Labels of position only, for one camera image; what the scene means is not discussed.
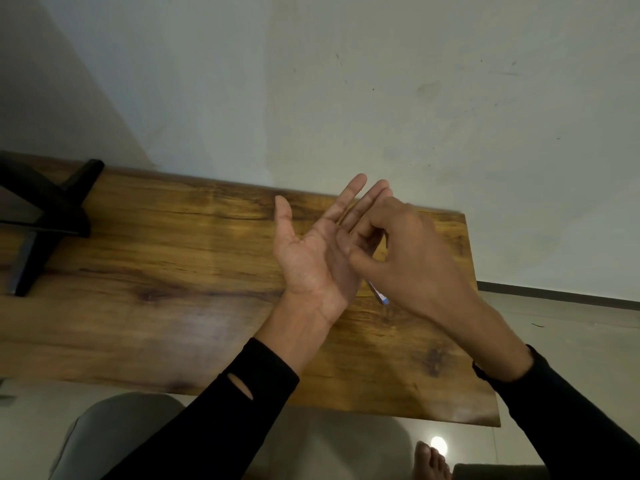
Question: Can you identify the person's right hand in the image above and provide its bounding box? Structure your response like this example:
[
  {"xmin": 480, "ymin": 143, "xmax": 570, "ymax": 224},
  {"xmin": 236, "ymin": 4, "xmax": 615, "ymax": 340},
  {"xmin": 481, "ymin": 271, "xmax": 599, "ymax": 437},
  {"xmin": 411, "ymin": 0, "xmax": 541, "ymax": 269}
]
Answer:
[{"xmin": 336, "ymin": 197, "xmax": 484, "ymax": 339}]

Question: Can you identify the person's left hand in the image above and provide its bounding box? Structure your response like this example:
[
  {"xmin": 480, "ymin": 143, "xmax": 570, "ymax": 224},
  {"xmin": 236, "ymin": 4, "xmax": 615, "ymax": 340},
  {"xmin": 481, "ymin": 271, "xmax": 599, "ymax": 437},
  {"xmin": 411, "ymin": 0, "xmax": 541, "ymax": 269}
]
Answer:
[{"xmin": 272, "ymin": 174, "xmax": 394, "ymax": 324}]

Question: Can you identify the person's right forearm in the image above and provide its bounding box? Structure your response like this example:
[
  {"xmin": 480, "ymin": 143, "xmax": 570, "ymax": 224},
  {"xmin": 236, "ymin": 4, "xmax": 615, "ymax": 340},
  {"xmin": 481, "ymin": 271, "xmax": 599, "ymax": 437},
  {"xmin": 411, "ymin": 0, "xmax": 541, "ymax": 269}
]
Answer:
[{"xmin": 442, "ymin": 297, "xmax": 640, "ymax": 480}]

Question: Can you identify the person's left forearm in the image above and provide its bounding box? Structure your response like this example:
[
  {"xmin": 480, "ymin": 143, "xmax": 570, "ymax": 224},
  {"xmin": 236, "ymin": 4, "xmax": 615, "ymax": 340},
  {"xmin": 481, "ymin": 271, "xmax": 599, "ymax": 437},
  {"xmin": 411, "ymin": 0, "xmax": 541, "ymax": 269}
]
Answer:
[{"xmin": 102, "ymin": 290, "xmax": 351, "ymax": 480}]

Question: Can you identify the white pen with blue tip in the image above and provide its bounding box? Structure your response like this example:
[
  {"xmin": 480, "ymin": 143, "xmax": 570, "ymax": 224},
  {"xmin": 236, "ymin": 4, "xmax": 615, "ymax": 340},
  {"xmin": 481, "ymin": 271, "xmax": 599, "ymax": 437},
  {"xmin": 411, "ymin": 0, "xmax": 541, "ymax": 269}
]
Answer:
[{"xmin": 367, "ymin": 281, "xmax": 391, "ymax": 307}]

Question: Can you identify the dark baseboard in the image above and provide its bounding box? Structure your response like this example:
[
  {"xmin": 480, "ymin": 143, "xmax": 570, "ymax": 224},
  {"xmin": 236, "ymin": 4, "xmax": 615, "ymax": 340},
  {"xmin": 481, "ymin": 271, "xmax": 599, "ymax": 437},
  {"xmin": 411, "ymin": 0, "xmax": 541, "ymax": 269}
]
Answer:
[{"xmin": 476, "ymin": 280, "xmax": 640, "ymax": 312}]

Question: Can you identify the person's right foot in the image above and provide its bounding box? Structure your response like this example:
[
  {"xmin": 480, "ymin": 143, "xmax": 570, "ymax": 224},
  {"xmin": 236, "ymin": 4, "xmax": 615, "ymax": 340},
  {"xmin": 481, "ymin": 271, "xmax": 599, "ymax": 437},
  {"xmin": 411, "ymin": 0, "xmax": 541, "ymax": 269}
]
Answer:
[{"xmin": 412, "ymin": 441, "xmax": 454, "ymax": 480}]

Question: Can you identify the black stand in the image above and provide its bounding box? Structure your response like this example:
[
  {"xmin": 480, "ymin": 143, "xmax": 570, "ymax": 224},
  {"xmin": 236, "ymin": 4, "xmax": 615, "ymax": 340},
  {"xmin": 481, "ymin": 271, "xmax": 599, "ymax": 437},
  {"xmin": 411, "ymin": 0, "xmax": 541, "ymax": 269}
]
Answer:
[{"xmin": 0, "ymin": 152, "xmax": 106, "ymax": 298}]

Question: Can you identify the person's right leg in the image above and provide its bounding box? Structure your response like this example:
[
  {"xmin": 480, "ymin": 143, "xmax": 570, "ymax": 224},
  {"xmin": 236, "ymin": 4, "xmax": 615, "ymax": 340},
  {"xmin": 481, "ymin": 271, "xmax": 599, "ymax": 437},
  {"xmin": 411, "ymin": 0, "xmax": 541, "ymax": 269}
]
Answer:
[{"xmin": 452, "ymin": 463, "xmax": 552, "ymax": 480}]

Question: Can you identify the person's leg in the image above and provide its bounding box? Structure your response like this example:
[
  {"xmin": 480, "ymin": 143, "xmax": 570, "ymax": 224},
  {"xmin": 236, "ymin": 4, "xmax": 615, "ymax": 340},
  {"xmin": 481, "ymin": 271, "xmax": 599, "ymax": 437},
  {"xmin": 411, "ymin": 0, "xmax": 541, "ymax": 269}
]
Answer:
[
  {"xmin": 49, "ymin": 393, "xmax": 187, "ymax": 480},
  {"xmin": 452, "ymin": 463, "xmax": 552, "ymax": 480}
]

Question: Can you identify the person's left leg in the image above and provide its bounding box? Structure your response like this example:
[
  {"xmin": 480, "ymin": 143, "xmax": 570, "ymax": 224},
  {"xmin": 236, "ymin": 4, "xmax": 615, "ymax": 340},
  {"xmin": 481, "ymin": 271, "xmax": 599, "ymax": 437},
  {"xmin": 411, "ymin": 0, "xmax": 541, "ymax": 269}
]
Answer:
[{"xmin": 49, "ymin": 393, "xmax": 187, "ymax": 480}]

